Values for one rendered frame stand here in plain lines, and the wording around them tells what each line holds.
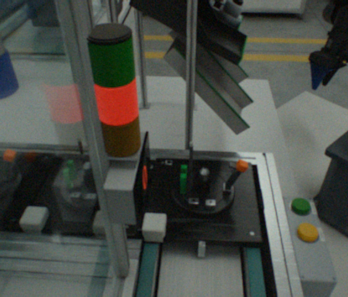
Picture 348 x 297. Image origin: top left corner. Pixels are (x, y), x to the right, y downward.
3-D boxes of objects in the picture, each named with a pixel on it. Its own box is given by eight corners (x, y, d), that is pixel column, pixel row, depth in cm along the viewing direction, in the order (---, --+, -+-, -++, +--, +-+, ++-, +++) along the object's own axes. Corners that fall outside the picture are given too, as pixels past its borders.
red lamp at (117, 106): (141, 103, 46) (138, 68, 42) (135, 126, 42) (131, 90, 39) (103, 102, 46) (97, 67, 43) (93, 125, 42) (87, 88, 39)
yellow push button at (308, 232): (313, 228, 74) (316, 223, 73) (318, 244, 71) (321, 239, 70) (294, 228, 74) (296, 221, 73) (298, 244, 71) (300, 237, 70)
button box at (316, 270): (306, 213, 84) (313, 195, 80) (329, 298, 68) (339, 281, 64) (277, 212, 84) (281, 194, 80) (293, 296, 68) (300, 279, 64)
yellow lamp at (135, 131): (143, 134, 49) (141, 104, 46) (138, 158, 45) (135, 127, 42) (107, 133, 49) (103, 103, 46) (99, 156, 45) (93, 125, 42)
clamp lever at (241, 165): (231, 184, 78) (248, 161, 73) (231, 191, 77) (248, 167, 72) (216, 179, 77) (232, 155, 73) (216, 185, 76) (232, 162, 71)
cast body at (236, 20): (236, 25, 99) (250, 2, 94) (235, 31, 96) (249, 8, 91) (209, 10, 98) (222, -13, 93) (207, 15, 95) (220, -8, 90)
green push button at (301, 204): (306, 203, 80) (308, 197, 78) (310, 217, 76) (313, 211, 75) (288, 202, 80) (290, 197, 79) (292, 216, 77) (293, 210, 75)
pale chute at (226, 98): (241, 109, 103) (254, 101, 101) (236, 135, 93) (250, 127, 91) (175, 36, 94) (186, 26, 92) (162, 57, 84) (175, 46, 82)
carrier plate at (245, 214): (250, 167, 89) (251, 161, 88) (261, 248, 71) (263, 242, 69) (156, 163, 91) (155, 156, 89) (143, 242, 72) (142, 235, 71)
